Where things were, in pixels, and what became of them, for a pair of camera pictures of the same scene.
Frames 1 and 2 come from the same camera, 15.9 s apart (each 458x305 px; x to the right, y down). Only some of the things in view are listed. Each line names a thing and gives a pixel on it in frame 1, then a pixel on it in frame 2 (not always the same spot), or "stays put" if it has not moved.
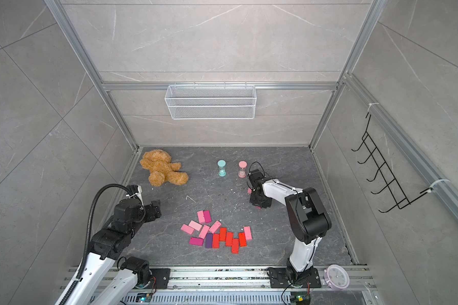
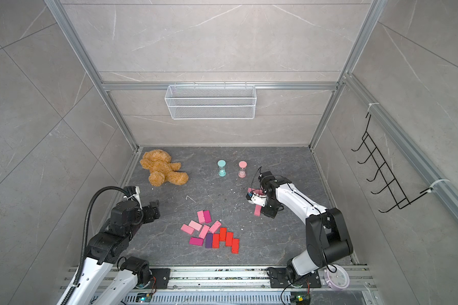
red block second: [222, 234] stays put
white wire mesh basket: [213, 101] stays put
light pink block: [247, 232] -> [257, 208]
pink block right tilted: [214, 227] stays put
